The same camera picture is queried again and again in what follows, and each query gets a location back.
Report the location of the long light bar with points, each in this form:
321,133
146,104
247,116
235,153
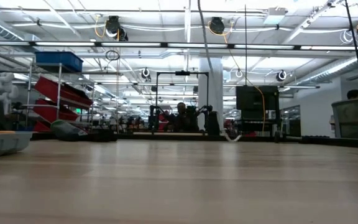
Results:
135,45

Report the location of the grey tool case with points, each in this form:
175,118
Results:
2,144

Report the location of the metal shelf rack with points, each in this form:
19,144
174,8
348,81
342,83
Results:
59,81

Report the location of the red plastic bin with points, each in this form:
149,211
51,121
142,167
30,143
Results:
41,127
51,112
59,91

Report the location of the black stand base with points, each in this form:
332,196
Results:
213,124

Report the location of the seated person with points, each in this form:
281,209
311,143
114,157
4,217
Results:
182,119

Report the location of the white ceiling box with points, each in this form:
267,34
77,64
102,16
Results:
274,15

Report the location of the blue plastic bin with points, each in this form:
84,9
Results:
59,60

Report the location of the grey mesh office chair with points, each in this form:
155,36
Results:
353,118

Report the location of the distant black gantry frame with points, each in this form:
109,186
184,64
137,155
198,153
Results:
182,73

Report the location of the black monitor on cart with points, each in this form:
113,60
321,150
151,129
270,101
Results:
256,98

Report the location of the white square column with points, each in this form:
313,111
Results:
217,90

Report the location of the black table frame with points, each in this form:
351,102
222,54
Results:
141,137

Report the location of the thin black vertical pole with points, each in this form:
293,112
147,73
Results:
245,46

